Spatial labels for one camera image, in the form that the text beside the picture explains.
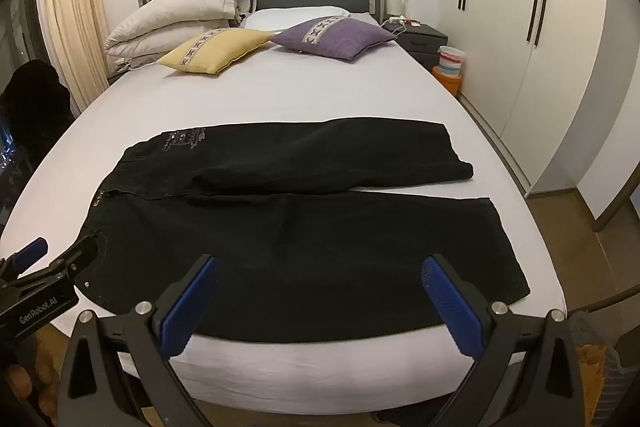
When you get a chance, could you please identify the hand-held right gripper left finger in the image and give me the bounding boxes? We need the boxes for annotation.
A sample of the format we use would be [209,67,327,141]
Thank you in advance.
[60,254,221,427]

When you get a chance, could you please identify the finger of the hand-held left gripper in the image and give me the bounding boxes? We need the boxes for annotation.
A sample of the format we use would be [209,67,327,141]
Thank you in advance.
[0,237,49,282]
[45,234,99,289]

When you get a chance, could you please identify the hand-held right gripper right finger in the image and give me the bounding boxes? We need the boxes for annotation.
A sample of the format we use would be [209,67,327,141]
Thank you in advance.
[420,254,591,427]

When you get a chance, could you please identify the black pants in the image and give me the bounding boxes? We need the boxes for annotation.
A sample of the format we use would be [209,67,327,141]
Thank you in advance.
[75,117,531,344]

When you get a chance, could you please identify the person's left hand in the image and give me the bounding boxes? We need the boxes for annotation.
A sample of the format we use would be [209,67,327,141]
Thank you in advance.
[0,347,58,408]

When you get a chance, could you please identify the grey patterned cloth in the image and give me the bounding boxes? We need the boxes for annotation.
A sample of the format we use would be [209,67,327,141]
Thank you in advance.
[570,311,628,427]

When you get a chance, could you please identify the orange box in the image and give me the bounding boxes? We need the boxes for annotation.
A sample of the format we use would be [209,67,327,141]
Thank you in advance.
[432,66,463,96]

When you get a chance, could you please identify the yellow cushion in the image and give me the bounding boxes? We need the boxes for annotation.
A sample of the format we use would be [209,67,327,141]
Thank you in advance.
[156,28,273,75]

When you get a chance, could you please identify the beige curtain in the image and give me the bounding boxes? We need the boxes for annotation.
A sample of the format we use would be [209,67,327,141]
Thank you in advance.
[42,0,111,112]

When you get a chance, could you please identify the striped round container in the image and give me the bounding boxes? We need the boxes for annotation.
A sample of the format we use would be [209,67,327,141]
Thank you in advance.
[437,47,466,70]

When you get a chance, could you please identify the white wardrobe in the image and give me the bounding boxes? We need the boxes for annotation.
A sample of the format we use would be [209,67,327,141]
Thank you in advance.
[440,0,640,218]

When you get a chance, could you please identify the bed with white sheet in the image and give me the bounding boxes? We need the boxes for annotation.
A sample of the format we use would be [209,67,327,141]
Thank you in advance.
[0,7,568,408]

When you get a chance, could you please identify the stack of white pillows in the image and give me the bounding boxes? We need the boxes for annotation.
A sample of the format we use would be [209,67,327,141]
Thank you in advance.
[104,0,258,70]

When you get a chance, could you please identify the dark grey nightstand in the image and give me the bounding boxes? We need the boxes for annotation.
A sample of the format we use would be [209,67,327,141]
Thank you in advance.
[382,21,448,68]

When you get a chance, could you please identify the purple cushion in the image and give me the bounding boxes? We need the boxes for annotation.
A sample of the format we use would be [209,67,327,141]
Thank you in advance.
[272,17,398,59]

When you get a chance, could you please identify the white pillow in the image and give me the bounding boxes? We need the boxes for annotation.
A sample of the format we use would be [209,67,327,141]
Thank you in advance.
[242,6,351,32]

